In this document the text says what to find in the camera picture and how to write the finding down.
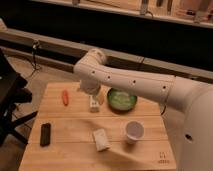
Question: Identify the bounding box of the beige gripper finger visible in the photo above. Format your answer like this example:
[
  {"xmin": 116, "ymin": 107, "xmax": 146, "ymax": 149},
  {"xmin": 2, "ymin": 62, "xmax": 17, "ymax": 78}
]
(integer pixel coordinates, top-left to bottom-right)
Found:
[{"xmin": 95, "ymin": 91, "xmax": 105, "ymax": 105}]

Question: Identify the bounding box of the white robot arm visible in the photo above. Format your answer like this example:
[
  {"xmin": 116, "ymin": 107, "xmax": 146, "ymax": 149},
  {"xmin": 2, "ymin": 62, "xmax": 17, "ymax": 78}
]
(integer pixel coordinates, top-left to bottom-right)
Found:
[{"xmin": 74, "ymin": 48, "xmax": 213, "ymax": 171}]

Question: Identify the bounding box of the green ceramic bowl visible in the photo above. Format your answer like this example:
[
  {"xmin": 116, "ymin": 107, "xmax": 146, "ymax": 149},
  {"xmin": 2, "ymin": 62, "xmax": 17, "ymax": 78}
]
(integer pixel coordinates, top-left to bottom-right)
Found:
[{"xmin": 107, "ymin": 88, "xmax": 137, "ymax": 111}]

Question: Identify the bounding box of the white tube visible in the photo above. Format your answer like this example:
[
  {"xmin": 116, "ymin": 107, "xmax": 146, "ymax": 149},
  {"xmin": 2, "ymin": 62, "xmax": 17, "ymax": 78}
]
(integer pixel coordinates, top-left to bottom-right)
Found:
[{"xmin": 89, "ymin": 95, "xmax": 99, "ymax": 113}]

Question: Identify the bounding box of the wooden board table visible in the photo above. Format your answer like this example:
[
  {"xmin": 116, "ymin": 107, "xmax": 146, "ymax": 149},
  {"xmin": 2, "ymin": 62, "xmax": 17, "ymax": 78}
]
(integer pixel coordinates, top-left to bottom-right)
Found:
[{"xmin": 19, "ymin": 82, "xmax": 176, "ymax": 171}]

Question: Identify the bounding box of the black rectangular remote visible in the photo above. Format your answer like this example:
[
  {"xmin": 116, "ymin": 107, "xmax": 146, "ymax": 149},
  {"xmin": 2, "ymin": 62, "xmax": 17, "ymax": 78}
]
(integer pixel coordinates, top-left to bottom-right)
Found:
[{"xmin": 40, "ymin": 123, "xmax": 51, "ymax": 147}]

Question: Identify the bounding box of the black stand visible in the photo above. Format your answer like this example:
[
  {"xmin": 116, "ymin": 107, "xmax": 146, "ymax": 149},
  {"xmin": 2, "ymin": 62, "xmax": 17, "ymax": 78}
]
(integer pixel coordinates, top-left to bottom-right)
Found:
[{"xmin": 0, "ymin": 49, "xmax": 37, "ymax": 146}]

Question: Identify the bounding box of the black cable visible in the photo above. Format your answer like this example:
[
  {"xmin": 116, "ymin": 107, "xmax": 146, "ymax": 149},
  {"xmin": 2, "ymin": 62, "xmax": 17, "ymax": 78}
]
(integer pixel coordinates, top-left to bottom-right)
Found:
[{"xmin": 30, "ymin": 40, "xmax": 42, "ymax": 72}]

